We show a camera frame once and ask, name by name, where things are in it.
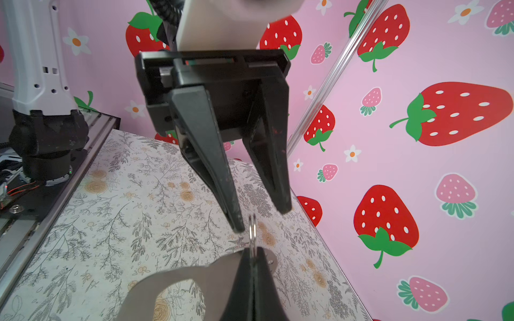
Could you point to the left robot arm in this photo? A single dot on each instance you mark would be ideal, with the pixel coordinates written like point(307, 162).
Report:
point(48, 124)

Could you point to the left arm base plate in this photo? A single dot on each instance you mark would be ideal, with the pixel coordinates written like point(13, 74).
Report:
point(35, 200)

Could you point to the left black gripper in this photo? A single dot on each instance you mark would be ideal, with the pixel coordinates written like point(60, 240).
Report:
point(208, 94)

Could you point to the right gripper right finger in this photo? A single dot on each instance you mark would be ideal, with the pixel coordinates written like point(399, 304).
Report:
point(266, 302)

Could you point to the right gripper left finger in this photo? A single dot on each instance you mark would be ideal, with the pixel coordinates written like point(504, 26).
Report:
point(241, 298)

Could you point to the right aluminium corner post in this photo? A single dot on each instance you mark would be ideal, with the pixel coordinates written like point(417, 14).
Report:
point(335, 73)

